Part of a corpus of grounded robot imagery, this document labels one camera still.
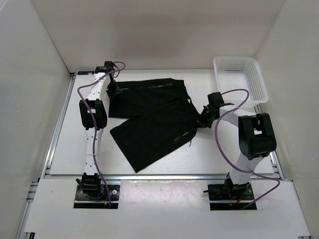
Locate black shorts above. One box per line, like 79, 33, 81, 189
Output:
109, 78, 199, 172

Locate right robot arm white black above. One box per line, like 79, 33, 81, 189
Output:
197, 104, 277, 201

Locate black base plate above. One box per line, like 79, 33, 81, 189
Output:
203, 183, 257, 211
73, 184, 121, 209

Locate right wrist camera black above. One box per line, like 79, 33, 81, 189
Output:
207, 92, 234, 108

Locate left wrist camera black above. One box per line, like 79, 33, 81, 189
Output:
95, 61, 116, 74

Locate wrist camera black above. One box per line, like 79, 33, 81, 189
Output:
95, 61, 116, 74
207, 92, 234, 108

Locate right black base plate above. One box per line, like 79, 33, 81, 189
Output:
203, 183, 257, 211

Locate white plastic basket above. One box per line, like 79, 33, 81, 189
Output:
213, 56, 269, 107

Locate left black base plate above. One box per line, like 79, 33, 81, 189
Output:
73, 184, 121, 209

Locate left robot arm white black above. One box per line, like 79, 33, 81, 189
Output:
77, 61, 121, 205

